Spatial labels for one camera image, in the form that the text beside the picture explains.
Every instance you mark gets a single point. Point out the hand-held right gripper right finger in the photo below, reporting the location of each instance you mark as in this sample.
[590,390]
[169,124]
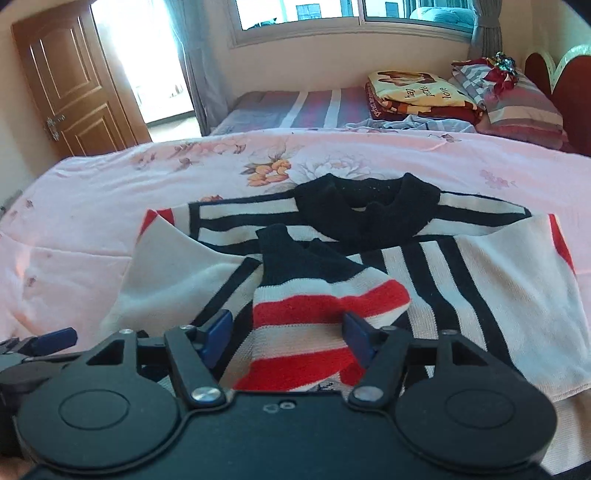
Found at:
[358,337]

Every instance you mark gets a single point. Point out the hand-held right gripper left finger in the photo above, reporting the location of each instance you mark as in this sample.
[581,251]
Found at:
[216,333]

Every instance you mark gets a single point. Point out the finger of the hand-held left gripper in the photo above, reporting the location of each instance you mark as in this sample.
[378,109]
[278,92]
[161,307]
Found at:
[56,339]

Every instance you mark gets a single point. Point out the striped knit sweater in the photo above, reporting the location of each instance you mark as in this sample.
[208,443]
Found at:
[466,295]

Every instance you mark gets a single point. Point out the pink floral blanket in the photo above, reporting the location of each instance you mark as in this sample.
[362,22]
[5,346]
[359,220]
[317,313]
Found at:
[92,198]

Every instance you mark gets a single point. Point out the light blue cloth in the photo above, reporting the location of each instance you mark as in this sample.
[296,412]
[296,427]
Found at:
[415,124]

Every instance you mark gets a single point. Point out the purple striped bed sheet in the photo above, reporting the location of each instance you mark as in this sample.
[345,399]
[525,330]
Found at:
[286,108]

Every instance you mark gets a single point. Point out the folded printed blanket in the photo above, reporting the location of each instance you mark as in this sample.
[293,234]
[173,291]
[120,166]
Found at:
[415,92]

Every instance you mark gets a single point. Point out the brown wooden door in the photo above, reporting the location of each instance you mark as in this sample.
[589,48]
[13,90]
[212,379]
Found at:
[69,78]

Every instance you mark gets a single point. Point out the long grey curtain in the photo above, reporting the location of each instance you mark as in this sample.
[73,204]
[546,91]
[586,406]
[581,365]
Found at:
[203,69]

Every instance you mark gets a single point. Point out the folded grey striped cloth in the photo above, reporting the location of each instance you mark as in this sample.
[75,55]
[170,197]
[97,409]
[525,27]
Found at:
[466,81]

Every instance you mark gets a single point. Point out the striped pillow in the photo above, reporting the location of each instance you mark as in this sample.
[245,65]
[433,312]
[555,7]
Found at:
[526,108]

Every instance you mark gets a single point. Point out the dark red cloth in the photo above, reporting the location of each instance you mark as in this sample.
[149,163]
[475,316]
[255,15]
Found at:
[501,78]

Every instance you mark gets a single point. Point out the shiny multicoloured ornament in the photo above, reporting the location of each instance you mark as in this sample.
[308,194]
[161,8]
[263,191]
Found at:
[504,62]

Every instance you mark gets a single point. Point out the sliding glass window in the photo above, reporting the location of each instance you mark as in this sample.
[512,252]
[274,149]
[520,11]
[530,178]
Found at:
[323,16]

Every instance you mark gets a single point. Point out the red scalloped headboard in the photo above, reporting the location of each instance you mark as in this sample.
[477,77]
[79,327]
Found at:
[572,87]

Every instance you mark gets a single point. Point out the short grey curtain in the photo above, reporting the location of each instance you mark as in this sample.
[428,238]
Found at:
[487,32]

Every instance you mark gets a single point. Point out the teal quilt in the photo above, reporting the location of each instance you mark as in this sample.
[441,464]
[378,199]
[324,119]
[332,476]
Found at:
[443,16]

